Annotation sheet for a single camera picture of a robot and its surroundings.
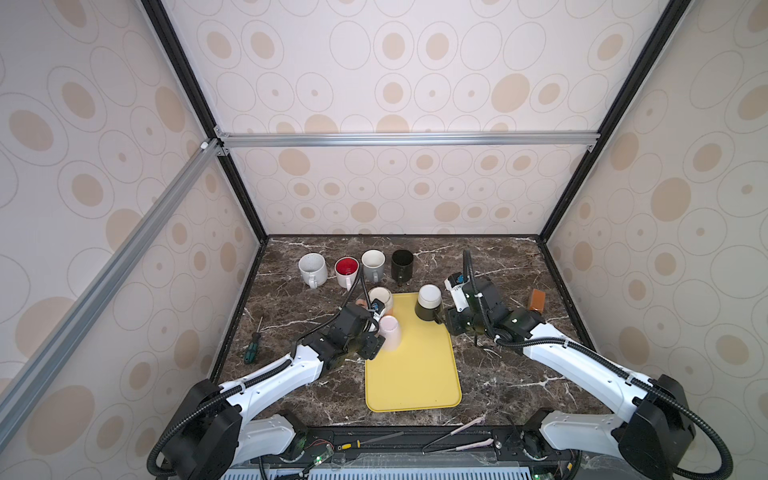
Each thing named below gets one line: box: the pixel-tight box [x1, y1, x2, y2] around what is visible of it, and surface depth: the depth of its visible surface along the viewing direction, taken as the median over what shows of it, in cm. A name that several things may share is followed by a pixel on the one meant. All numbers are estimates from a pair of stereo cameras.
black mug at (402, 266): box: [391, 249, 414, 286], surface depth 104 cm
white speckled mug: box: [298, 252, 327, 289], surface depth 102 cm
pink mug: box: [378, 315, 402, 352], surface depth 87 cm
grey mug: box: [361, 249, 386, 284], surface depth 102 cm
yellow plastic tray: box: [365, 292, 462, 413], surface depth 87 cm
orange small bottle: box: [529, 288, 546, 314], surface depth 99 cm
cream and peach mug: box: [368, 286, 394, 315], surface depth 94 cm
